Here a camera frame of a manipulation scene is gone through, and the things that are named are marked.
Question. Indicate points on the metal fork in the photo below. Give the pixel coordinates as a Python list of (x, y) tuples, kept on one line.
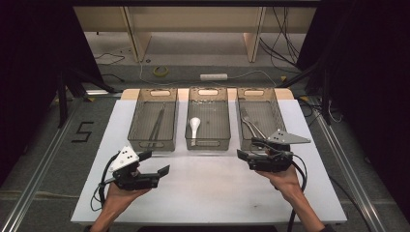
[(256, 127), (248, 121)]

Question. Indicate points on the black metal stand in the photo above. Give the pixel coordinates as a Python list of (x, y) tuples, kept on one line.
[(326, 96), (62, 96)]

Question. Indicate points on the person's right hand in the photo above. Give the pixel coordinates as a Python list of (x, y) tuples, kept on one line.
[(283, 182)]

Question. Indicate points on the yellow tape roll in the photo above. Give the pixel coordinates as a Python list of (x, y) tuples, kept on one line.
[(160, 71)]

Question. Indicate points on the metal floor rail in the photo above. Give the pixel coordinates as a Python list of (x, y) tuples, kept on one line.
[(348, 167), (42, 164)]

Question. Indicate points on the white ceramic spoon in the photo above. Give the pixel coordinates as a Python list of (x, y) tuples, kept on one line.
[(194, 124)]

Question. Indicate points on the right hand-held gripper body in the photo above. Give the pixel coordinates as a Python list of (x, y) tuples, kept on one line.
[(270, 161)]

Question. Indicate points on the metal chopstick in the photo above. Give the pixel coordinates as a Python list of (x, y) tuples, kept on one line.
[(160, 125), (158, 121)]

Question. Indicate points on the transparent grey plastic bin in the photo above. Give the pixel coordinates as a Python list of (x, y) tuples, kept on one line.
[(267, 116), (153, 121), (212, 121)]

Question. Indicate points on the person's left hand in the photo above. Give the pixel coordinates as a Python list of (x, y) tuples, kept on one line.
[(121, 198)]

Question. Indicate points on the beige wooden shelf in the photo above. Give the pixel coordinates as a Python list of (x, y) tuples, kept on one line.
[(193, 19)]

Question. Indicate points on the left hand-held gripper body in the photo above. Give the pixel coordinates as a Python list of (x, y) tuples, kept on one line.
[(135, 180)]

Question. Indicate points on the white power strip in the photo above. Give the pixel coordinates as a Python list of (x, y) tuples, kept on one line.
[(213, 77)]

